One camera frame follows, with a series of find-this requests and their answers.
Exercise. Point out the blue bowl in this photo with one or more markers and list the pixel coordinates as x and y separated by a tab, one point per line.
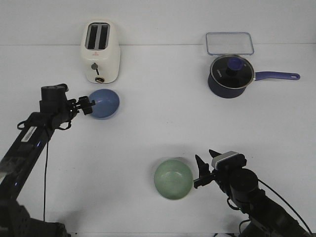
106	103

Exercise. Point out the green bowl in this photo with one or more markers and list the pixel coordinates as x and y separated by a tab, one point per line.
173	179

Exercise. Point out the blue saucepan with handle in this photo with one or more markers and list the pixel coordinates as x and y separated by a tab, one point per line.
234	86

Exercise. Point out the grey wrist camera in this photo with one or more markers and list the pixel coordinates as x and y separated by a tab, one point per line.
62	87
231	157

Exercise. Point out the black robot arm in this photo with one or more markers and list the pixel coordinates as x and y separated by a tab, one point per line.
266	218
20	159

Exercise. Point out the glass pot lid blue knob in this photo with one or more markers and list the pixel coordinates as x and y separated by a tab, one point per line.
231	65

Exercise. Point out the white two-slot toaster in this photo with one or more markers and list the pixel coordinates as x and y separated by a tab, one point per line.
100	52

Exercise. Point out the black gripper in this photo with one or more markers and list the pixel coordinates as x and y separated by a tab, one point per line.
236	182
55	103

